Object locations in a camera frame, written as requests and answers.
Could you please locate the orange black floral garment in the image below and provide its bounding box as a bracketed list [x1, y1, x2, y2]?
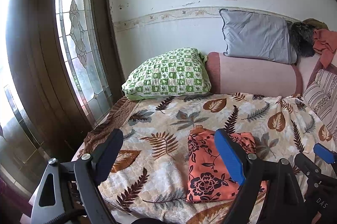
[186, 125, 268, 204]

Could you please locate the striped floral folded quilt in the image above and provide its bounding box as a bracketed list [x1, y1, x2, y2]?
[303, 69, 336, 142]

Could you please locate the leaf-patterned beige bedspread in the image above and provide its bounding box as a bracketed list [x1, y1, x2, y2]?
[80, 93, 336, 223]

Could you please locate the salmon pink cloth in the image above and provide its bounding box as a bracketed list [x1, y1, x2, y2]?
[313, 29, 336, 68]

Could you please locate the black furry cushion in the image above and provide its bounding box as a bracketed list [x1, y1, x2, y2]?
[288, 22, 315, 57]

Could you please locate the pink cylindrical bolster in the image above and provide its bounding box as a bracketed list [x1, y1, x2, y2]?
[206, 52, 303, 97]

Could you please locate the grey pillow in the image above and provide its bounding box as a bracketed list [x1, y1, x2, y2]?
[219, 8, 297, 64]

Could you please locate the green white checkered pillow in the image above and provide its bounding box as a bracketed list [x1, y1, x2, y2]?
[122, 47, 211, 101]

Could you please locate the stained glass window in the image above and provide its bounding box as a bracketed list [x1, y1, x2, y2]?
[55, 0, 112, 127]

